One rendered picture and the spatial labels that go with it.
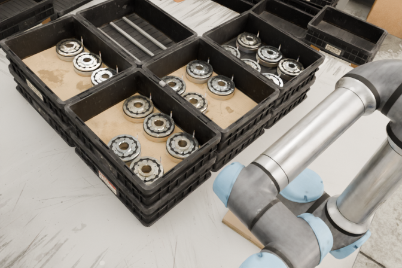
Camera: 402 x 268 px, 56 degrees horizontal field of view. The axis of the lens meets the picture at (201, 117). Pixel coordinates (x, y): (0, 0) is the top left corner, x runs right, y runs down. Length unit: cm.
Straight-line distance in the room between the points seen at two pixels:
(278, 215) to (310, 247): 7
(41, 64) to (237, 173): 103
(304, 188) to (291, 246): 44
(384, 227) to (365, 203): 138
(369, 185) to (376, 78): 26
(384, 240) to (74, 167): 164
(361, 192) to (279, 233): 36
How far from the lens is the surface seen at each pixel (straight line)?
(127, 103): 131
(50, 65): 153
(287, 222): 66
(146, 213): 114
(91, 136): 114
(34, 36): 155
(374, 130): 171
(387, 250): 230
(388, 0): 377
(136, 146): 119
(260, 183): 68
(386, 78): 83
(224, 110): 136
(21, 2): 256
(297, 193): 106
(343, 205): 102
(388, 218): 240
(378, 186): 94
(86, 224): 125
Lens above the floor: 181
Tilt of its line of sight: 48 degrees down
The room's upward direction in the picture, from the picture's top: 9 degrees clockwise
